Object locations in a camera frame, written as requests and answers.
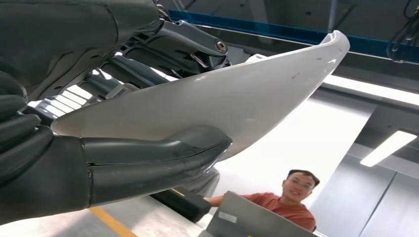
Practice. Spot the ceiling strip light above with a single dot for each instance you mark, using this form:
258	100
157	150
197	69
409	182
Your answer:
376	90

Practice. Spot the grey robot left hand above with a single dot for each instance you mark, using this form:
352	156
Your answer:
59	39

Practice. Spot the rectangular ceiling light panel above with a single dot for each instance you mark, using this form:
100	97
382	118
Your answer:
388	149

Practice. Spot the person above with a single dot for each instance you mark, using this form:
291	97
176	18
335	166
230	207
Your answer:
291	209

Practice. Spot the grey laptop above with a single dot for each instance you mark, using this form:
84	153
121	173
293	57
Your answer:
255	219

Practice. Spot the blue overhead beam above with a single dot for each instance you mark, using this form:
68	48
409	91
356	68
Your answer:
262	30

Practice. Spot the black rounded case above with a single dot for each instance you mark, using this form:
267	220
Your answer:
183	204

